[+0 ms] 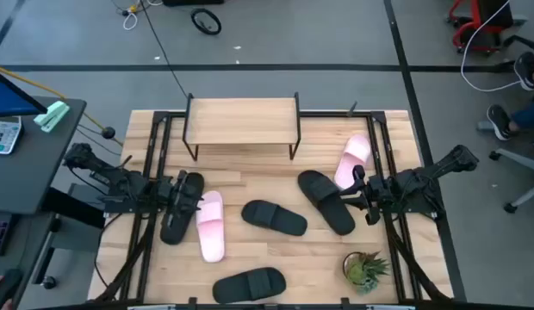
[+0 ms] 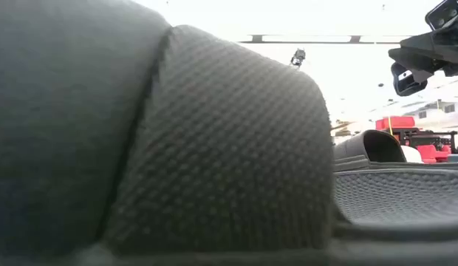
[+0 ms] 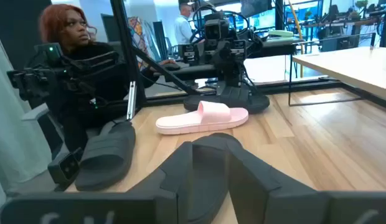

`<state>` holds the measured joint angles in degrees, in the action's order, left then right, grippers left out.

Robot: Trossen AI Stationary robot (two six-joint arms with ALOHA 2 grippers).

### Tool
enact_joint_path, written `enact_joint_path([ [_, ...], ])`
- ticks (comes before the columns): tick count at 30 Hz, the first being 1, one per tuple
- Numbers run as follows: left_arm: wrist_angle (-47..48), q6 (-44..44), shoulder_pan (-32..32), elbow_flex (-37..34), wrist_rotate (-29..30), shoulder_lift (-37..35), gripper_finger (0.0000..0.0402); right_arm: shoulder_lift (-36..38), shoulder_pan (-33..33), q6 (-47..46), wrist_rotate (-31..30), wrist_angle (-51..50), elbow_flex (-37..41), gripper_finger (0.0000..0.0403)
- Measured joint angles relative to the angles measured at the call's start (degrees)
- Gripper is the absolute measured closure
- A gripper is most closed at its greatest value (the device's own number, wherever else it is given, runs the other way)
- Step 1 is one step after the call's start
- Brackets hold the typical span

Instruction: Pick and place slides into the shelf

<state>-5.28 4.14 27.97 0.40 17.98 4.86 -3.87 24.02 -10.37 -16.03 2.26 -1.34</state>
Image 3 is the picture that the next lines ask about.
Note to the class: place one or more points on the silver metal bracket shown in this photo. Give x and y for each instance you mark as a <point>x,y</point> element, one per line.
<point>131,99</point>

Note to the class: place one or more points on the small black table camera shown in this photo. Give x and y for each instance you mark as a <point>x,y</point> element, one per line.
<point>64,168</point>

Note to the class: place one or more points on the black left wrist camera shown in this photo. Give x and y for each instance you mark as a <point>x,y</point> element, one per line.
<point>214,29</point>

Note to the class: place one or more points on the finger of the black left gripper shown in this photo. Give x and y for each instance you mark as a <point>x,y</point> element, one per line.
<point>188,53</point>
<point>239,49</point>

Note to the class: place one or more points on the person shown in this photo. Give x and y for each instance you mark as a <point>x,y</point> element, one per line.
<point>68,28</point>
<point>182,29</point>

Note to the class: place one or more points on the colourful patterned banner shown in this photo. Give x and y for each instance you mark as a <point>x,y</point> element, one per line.
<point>137,34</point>

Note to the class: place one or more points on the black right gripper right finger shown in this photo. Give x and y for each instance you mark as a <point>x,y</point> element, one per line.
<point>289,205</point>

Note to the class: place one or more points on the wooden shelf black metal frame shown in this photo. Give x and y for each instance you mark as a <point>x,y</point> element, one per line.
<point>345,68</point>

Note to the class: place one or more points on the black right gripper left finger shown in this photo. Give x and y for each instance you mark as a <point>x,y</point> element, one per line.
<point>118,208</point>

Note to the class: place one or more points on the black aluminium rig frame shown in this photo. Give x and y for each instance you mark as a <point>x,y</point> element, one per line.
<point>124,46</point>

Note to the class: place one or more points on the pink rubber slide sandal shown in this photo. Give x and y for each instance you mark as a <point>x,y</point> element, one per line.
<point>208,118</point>

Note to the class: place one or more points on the black rubber slide sandal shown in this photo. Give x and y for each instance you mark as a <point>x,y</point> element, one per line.
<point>102,155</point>
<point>208,174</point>
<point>255,104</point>

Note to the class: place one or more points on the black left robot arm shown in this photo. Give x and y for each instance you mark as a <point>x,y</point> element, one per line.
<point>230,74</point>

